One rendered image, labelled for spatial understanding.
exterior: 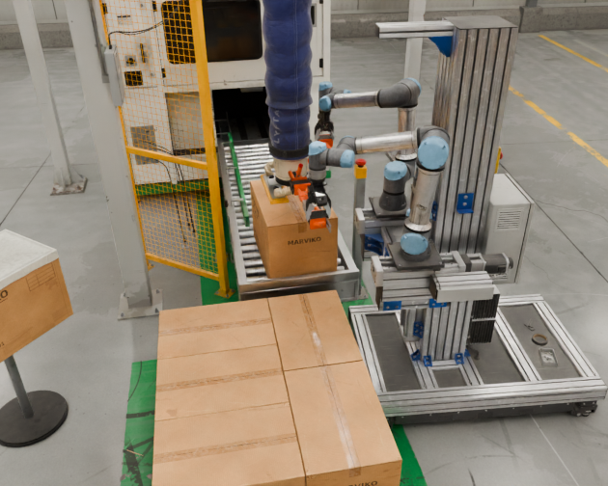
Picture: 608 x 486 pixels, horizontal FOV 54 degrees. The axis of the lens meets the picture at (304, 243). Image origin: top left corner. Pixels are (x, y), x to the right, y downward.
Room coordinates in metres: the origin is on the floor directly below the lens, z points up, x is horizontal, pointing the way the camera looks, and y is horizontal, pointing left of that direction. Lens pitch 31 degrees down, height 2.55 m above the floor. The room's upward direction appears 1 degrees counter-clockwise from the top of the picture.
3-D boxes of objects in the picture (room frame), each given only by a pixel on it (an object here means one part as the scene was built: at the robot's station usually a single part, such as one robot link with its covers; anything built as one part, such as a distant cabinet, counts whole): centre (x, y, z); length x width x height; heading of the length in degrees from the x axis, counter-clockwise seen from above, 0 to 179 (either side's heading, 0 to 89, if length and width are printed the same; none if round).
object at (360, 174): (3.47, -0.37, 0.50); 0.07 x 0.07 x 1.00; 10
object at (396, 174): (2.87, -0.49, 1.20); 0.13 x 0.12 x 0.14; 146
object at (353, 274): (2.81, 0.03, 0.58); 0.70 x 0.03 x 0.06; 100
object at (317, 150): (2.36, -0.07, 1.55); 0.09 x 0.08 x 0.11; 74
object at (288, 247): (3.14, 0.07, 0.75); 0.60 x 0.40 x 0.40; 13
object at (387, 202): (2.86, -0.49, 1.09); 0.15 x 0.15 x 0.10
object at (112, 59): (3.39, 1.05, 1.62); 0.20 x 0.05 x 0.30; 10
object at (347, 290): (2.81, 0.03, 0.47); 0.70 x 0.03 x 0.15; 100
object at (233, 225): (3.91, 0.55, 0.50); 2.31 x 0.05 x 0.19; 10
